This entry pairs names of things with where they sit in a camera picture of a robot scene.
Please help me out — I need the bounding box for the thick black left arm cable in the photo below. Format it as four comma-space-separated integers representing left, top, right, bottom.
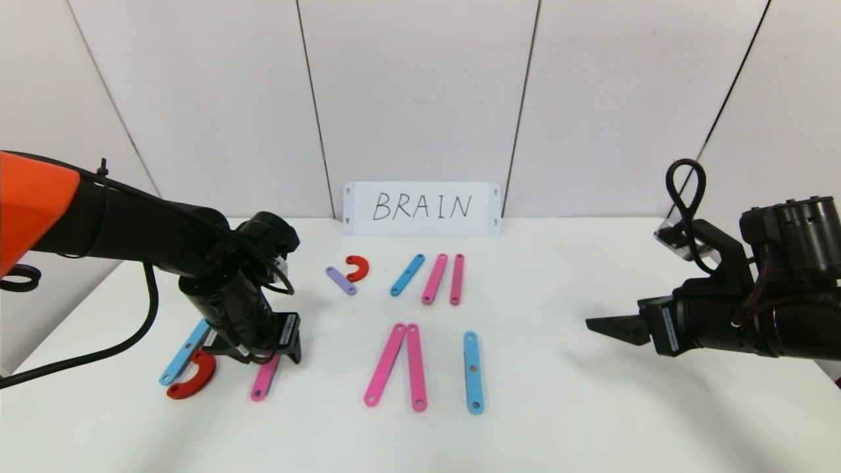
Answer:
0, 263, 160, 390

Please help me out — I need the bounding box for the short purple bar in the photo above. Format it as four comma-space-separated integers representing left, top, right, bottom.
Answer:
326, 266, 358, 296

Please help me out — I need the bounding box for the large red C piece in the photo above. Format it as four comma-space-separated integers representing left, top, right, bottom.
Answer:
166, 350, 218, 400

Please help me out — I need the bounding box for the long blue bar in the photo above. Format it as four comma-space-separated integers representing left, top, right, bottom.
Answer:
159, 319, 211, 386

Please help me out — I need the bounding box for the blue bar with orange underside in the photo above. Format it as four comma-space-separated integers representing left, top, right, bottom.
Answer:
463, 331, 486, 415

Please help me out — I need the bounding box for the white BRAIN sign card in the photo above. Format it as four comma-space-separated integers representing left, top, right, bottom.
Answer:
344, 182, 501, 237

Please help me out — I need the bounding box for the long pink bar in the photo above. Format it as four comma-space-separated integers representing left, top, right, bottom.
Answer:
405, 323, 428, 413
363, 323, 407, 407
250, 355, 282, 402
421, 254, 449, 305

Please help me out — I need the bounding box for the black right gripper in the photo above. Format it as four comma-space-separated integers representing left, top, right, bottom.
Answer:
585, 294, 743, 357

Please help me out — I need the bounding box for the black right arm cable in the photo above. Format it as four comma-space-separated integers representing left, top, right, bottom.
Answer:
666, 158, 717, 277

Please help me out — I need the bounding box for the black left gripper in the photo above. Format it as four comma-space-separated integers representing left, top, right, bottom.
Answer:
260, 312, 302, 365

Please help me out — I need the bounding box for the thin dark pink bar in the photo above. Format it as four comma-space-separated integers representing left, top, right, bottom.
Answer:
449, 254, 465, 306

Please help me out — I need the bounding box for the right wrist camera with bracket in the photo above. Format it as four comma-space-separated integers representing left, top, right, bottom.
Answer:
654, 219, 756, 296

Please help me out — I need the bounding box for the short blue bar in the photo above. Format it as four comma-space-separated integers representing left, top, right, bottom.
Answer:
390, 254, 426, 298

